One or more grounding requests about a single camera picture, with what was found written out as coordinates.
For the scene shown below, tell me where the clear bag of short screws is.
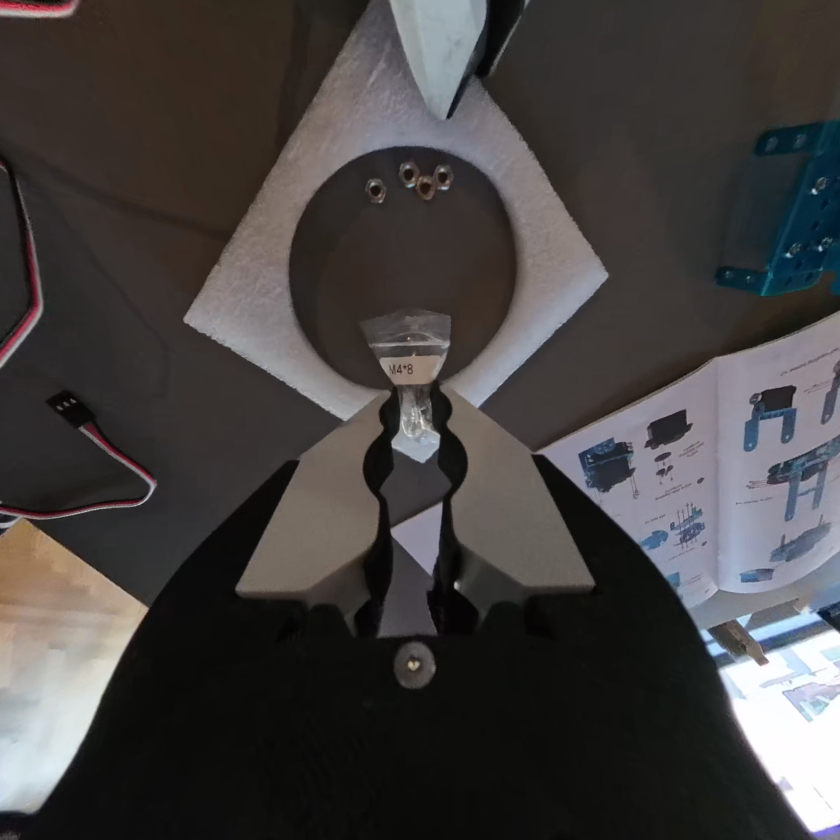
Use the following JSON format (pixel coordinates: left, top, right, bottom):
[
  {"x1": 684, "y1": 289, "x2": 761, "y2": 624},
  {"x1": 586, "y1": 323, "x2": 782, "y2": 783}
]
[{"x1": 360, "y1": 308, "x2": 454, "y2": 455}]

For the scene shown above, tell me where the dark desk with wooden edge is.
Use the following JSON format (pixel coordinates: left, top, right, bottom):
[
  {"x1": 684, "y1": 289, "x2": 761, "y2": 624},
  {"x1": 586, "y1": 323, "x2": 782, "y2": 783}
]
[{"x1": 0, "y1": 0, "x2": 840, "y2": 608}]

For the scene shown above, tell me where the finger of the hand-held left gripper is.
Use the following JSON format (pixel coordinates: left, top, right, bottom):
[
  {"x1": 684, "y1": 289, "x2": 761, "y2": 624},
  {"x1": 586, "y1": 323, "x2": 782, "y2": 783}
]
[
  {"x1": 474, "y1": 0, "x2": 529, "y2": 78},
  {"x1": 388, "y1": 0, "x2": 491, "y2": 120}
]

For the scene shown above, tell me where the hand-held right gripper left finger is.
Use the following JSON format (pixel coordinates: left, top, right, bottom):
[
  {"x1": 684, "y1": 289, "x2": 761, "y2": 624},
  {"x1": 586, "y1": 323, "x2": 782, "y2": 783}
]
[{"x1": 235, "y1": 392, "x2": 395, "y2": 636}]

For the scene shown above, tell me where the black servo with striped cable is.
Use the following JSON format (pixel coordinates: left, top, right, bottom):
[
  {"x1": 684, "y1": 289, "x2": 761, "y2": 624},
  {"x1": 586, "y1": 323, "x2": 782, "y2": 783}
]
[{"x1": 0, "y1": 0, "x2": 158, "y2": 529}]

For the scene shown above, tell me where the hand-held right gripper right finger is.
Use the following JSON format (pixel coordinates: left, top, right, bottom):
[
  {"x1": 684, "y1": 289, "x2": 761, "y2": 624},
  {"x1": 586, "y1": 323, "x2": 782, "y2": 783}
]
[{"x1": 428, "y1": 386, "x2": 597, "y2": 636}]

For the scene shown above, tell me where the white foam square with hole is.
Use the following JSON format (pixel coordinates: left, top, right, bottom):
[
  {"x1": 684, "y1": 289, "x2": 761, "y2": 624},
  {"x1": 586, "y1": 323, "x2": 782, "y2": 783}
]
[{"x1": 184, "y1": 0, "x2": 609, "y2": 463}]

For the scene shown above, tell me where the open instruction booklet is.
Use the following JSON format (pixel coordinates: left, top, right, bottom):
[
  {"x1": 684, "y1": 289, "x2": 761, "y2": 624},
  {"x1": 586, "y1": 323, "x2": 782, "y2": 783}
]
[{"x1": 392, "y1": 322, "x2": 840, "y2": 608}]

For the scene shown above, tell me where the blue metal bracket assembly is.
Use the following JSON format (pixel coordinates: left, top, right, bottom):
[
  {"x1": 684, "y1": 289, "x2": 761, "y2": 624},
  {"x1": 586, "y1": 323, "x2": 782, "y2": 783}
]
[{"x1": 715, "y1": 120, "x2": 840, "y2": 299}]

